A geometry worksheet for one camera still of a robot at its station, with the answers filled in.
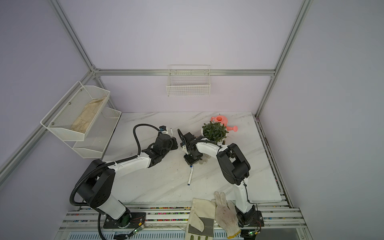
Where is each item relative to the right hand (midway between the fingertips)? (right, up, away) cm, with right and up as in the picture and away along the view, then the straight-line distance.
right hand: (189, 161), depth 94 cm
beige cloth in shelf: (-55, +24, -18) cm, 62 cm away
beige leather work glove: (+7, -27, -22) cm, 35 cm away
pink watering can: (+24, +27, +8) cm, 37 cm away
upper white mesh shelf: (-59, +29, -18) cm, 68 cm away
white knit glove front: (+20, -23, -20) cm, 36 cm away
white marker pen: (+2, -3, -2) cm, 4 cm away
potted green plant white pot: (+16, +20, -6) cm, 26 cm away
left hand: (-9, +14, -4) cm, 17 cm away
